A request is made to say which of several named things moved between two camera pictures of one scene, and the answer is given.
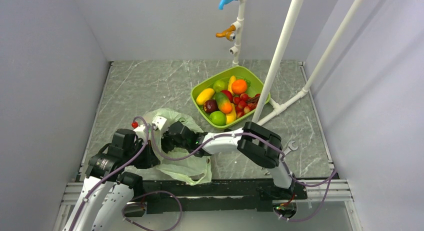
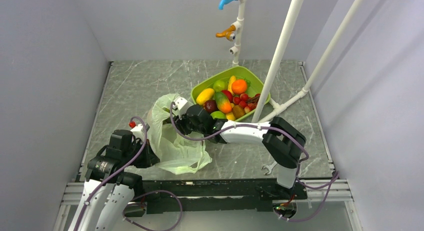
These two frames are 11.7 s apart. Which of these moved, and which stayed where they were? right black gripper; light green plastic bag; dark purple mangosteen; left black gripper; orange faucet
Moved: right black gripper; light green plastic bag
Stayed: dark purple mangosteen; left black gripper; orange faucet
